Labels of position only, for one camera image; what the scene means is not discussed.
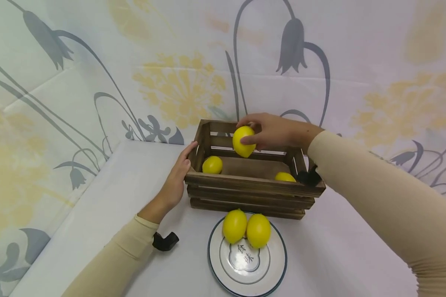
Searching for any person's right hand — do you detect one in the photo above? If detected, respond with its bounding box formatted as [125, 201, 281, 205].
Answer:
[236, 113, 308, 151]

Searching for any person's left hand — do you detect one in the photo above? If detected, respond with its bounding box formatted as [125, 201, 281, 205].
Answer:
[158, 141, 199, 211]

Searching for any brown wooden slat crate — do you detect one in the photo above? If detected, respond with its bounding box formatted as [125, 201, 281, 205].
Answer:
[185, 119, 326, 220]

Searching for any person's left forearm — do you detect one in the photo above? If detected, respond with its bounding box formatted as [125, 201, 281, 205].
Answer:
[61, 197, 172, 297]

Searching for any person's right forearm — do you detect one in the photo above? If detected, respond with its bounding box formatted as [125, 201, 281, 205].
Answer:
[300, 125, 446, 297]

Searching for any black wrist band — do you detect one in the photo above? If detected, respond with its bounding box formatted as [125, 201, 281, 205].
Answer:
[297, 165, 323, 187]
[152, 231, 180, 252]

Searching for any white plate with blue rim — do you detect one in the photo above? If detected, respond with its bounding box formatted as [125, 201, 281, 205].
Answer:
[207, 212, 287, 297]

